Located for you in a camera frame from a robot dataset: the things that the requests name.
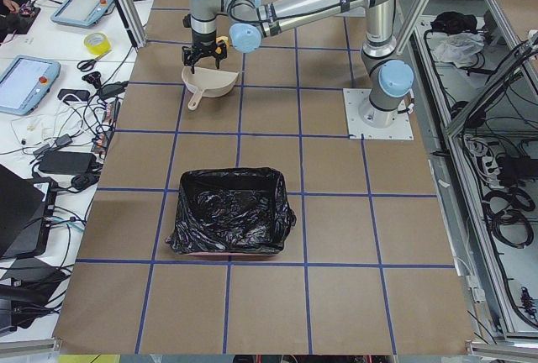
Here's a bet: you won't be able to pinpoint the black power adapter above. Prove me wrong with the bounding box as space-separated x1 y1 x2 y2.
38 151 97 175

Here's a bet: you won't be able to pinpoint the bin with black bag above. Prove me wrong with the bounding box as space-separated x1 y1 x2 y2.
166 167 297 255

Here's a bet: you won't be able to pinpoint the beige plastic dustpan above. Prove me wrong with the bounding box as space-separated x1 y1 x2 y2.
182 66 239 111

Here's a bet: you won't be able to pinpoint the aluminium frame post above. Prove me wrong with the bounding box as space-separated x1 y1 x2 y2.
114 0 147 49

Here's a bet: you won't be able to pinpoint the blue teach pendant far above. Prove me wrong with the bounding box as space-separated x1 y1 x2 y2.
50 0 115 29

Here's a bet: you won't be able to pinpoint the yellow tape roll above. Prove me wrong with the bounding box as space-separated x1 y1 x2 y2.
83 32 112 55

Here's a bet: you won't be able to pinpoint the black laptop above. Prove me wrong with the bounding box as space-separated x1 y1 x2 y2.
1 166 57 260

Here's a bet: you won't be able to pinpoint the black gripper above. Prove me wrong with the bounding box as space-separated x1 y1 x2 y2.
182 34 228 75

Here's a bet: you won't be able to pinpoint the blue teach pendant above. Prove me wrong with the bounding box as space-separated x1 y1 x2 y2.
1 55 61 116
50 0 115 29

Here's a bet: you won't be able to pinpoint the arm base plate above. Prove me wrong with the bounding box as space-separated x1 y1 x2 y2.
343 88 414 141

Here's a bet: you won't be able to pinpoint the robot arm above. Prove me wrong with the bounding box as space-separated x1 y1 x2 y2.
182 0 398 76

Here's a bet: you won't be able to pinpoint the black scissors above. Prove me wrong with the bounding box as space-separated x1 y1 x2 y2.
76 52 108 72

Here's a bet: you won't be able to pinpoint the blue teach pendant near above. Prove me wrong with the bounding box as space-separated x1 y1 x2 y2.
1 55 61 116

